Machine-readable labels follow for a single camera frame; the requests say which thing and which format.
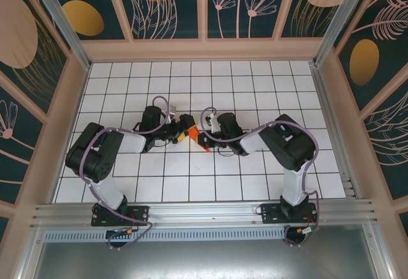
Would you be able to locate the aluminium side rail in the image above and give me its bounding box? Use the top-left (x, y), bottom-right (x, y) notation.
top-left (309, 62), bottom-right (364, 200)

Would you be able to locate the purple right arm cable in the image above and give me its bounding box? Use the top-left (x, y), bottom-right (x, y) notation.
top-left (200, 106), bottom-right (321, 248)

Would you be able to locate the grey slotted cable duct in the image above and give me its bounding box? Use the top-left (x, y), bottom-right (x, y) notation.
top-left (43, 227), bottom-right (288, 242)

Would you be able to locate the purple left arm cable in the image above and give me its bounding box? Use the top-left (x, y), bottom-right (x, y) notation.
top-left (79, 96), bottom-right (171, 250)

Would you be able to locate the grey metal sheet panel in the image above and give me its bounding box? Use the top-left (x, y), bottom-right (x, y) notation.
top-left (18, 224), bottom-right (393, 279)

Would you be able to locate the aluminium frame post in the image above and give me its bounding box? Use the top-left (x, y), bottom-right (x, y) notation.
top-left (25, 0), bottom-right (93, 71)
top-left (312, 0), bottom-right (383, 67)

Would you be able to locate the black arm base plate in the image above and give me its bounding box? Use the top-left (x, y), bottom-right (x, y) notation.
top-left (91, 204), bottom-right (150, 227)
top-left (260, 203), bottom-right (319, 225)

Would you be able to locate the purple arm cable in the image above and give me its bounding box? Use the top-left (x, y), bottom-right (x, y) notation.
top-left (79, 96), bottom-right (171, 250)
top-left (200, 106), bottom-right (321, 248)

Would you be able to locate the aluminium mounting rail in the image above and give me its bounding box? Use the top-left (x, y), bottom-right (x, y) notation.
top-left (30, 198), bottom-right (380, 229)

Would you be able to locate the small electronics board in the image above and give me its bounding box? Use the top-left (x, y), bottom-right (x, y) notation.
top-left (298, 226), bottom-right (321, 238)
top-left (106, 227), bottom-right (141, 239)

